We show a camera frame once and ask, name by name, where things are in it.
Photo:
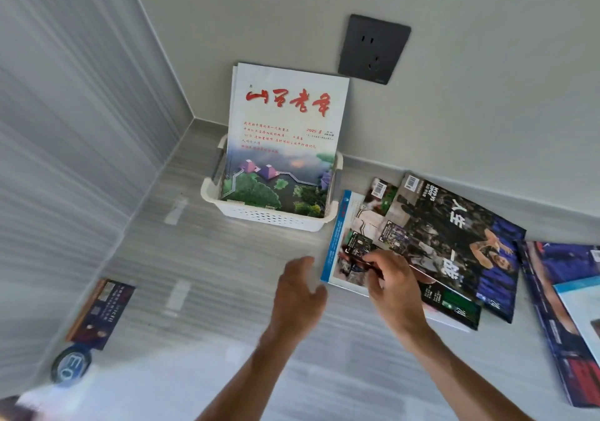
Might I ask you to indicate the person's right hand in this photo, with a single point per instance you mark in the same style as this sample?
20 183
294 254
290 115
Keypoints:
398 294

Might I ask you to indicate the person's left hand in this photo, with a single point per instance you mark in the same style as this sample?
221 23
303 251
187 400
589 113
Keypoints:
295 303

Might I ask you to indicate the person's right thumb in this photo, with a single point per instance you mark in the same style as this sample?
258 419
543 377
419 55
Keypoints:
373 279

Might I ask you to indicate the person's left thumb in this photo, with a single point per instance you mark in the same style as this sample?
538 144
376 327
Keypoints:
320 298

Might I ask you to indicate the green edged photo magazine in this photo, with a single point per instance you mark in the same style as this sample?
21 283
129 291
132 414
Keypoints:
370 221

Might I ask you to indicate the person's left forearm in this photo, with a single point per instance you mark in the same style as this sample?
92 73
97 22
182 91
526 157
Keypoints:
253 378

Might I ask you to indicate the person's right forearm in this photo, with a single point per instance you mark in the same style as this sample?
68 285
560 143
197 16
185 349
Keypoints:
461 378

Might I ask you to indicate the blue spine magazine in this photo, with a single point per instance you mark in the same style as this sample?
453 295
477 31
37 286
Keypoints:
336 233

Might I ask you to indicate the dark crowd cover magazine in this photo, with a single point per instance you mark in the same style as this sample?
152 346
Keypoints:
450 233

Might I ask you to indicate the white plastic basket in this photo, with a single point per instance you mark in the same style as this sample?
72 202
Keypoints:
267 217

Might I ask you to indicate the white landscape cover magazine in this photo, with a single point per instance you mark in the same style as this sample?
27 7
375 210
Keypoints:
286 144

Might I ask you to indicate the light blue magazine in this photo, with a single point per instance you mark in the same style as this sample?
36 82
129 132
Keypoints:
581 308

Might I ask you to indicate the dark printed card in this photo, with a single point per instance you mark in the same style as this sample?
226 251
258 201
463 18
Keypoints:
101 315

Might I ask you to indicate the round blue sticker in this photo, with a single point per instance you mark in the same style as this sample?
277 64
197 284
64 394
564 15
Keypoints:
70 364

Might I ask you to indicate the black wall socket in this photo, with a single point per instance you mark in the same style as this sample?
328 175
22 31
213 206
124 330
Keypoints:
374 49

